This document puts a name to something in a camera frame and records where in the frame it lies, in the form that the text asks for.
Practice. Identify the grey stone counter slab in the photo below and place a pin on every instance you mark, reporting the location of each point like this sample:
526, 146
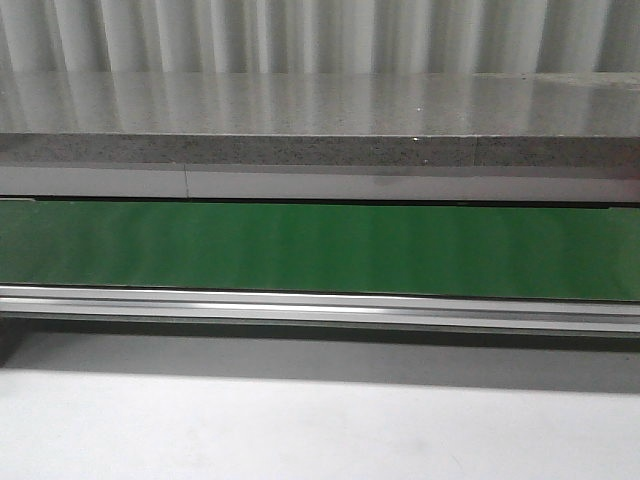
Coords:
417, 120

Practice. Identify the white conveyor rear rail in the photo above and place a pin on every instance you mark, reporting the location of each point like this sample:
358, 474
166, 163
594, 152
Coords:
425, 183

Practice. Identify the aluminium conveyor front rail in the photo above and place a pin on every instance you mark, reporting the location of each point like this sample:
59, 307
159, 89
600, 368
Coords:
318, 310

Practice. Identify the white pleated curtain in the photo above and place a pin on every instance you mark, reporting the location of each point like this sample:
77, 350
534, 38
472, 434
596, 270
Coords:
399, 37

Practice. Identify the green conveyor belt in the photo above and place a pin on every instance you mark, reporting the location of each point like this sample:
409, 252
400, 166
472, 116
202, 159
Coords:
467, 251

